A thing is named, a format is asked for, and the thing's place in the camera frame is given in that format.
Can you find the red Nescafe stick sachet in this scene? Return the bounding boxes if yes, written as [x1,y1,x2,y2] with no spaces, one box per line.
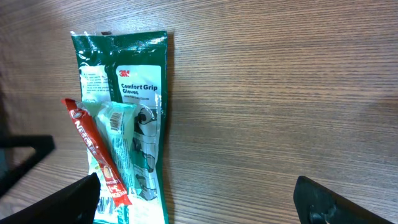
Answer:
[62,98,132,207]

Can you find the green 3M product package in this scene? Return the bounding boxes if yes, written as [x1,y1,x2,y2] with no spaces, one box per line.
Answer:
[72,31,169,224]

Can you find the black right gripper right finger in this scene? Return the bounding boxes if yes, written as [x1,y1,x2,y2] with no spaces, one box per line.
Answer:
[293,176,392,224]

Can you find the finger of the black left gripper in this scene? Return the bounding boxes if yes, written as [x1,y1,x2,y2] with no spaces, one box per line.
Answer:
[1,135,55,197]

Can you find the mint green small packet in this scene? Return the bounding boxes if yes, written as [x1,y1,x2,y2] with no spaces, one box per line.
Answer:
[95,101,142,195]

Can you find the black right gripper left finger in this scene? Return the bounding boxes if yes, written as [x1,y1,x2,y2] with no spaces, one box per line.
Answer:
[1,173,100,224]

